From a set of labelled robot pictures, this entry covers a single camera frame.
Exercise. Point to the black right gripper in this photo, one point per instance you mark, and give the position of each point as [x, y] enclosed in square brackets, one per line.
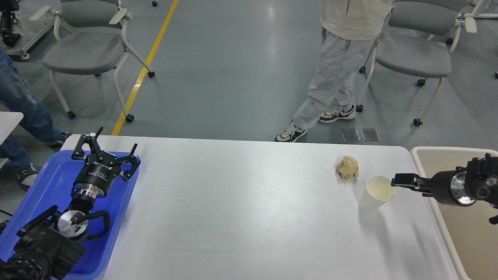
[446, 187]

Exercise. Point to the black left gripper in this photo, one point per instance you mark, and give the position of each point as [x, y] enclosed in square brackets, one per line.
[100, 170]

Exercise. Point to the white paper cup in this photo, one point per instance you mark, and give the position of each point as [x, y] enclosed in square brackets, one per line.
[377, 192]

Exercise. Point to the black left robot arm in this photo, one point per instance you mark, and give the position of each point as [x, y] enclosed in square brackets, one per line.
[68, 222]

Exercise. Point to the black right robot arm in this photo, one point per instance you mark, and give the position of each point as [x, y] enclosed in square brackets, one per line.
[481, 183]

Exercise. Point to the metal floor plate right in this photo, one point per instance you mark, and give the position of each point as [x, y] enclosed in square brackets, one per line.
[370, 135]

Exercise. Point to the metal floor plate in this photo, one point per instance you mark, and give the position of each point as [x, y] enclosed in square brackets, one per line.
[350, 135]
[370, 135]

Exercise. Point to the crumpled brown paper ball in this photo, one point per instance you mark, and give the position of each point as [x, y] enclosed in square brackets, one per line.
[348, 168]

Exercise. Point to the blue plastic tray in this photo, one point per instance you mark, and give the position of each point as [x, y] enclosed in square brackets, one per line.
[53, 187]

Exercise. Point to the metal floor plate left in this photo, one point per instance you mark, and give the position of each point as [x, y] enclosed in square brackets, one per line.
[350, 135]

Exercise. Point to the beige plastic bin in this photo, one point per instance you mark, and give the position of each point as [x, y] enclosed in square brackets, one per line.
[470, 239]

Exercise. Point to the white side table corner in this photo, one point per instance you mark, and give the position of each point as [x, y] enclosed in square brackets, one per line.
[8, 121]

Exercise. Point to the person in blue jeans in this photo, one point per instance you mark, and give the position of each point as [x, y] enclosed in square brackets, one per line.
[36, 120]

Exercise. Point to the grey chair left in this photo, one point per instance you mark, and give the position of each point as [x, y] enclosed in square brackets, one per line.
[87, 53]

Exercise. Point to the grey chair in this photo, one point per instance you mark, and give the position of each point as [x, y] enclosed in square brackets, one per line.
[87, 53]
[424, 58]

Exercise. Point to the grey chair right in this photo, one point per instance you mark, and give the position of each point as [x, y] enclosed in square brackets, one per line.
[424, 58]

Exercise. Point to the wheeled equipment stand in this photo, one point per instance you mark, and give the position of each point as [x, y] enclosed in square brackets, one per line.
[19, 32]

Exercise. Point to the person in light grey trousers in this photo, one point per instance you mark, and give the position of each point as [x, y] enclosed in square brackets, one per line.
[349, 29]

